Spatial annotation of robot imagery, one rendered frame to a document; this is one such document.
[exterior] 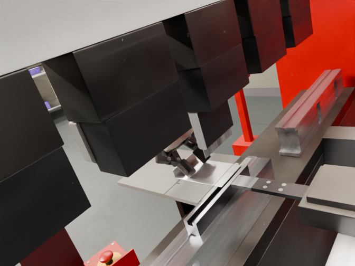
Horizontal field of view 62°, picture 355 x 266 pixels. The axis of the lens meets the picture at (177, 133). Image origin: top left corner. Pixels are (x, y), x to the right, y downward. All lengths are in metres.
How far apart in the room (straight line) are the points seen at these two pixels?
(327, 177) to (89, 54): 0.41
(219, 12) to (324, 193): 0.34
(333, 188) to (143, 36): 0.36
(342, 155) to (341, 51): 0.49
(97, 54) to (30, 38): 0.07
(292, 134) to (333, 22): 0.57
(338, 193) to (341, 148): 0.49
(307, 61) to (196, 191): 0.91
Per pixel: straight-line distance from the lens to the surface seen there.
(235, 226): 0.64
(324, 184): 0.53
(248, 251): 0.66
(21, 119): 0.32
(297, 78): 1.43
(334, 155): 1.02
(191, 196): 0.62
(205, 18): 0.52
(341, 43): 1.35
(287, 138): 0.92
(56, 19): 0.35
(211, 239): 0.58
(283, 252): 0.81
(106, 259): 0.89
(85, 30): 0.36
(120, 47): 0.38
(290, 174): 0.85
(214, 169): 0.68
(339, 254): 0.50
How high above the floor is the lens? 1.35
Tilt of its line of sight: 22 degrees down
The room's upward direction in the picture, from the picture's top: 18 degrees counter-clockwise
